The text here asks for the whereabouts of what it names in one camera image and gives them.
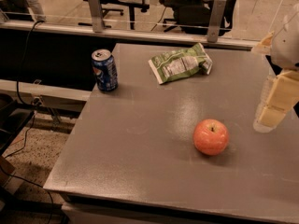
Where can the black office chair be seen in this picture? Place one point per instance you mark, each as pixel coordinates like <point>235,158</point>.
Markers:
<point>193,16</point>

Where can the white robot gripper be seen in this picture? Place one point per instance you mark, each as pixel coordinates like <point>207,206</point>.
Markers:
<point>287,48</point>

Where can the red apple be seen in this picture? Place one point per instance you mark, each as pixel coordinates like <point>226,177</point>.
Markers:
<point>210,137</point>

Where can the right metal glass bracket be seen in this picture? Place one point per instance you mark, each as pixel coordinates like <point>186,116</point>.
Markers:
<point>216,17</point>

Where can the person in light clothing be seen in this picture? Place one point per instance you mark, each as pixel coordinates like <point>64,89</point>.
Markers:
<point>23,10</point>

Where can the left metal glass bracket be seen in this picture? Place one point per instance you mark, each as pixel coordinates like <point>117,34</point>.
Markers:
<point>97,15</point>

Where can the green chip bag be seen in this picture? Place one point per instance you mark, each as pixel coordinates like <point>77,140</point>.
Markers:
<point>182,63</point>

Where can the blue Pepsi soda can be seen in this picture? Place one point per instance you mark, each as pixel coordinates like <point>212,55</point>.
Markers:
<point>105,70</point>

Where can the metal glass bracket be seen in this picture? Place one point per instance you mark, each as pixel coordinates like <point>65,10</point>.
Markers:
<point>216,17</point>
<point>97,15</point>

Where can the black bin at left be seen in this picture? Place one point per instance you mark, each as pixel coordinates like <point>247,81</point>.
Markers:
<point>12,119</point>

